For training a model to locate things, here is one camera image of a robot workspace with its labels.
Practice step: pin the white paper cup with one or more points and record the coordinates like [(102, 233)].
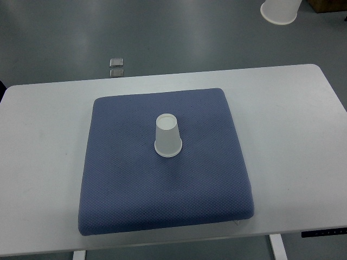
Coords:
[(280, 12), (168, 142)]

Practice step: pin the blue quilted cushion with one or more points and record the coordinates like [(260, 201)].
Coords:
[(126, 186)]

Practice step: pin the lower metal floor plate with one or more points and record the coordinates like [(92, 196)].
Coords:
[(116, 73)]

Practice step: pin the metal floor plate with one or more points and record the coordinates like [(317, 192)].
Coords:
[(116, 73), (116, 62)]

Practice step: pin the upper metal floor plate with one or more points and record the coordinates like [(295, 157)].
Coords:
[(116, 62)]

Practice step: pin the right white table leg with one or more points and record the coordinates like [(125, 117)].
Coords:
[(278, 248)]

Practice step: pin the white table leg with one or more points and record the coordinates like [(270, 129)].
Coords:
[(79, 255), (278, 248)]

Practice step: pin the left white table leg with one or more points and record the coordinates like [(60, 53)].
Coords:
[(79, 255)]

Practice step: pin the person in black clothes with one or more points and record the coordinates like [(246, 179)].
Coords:
[(3, 89)]

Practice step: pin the brown cardboard box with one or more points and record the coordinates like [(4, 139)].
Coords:
[(322, 6)]

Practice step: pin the black table control panel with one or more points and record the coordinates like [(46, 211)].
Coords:
[(324, 232)]

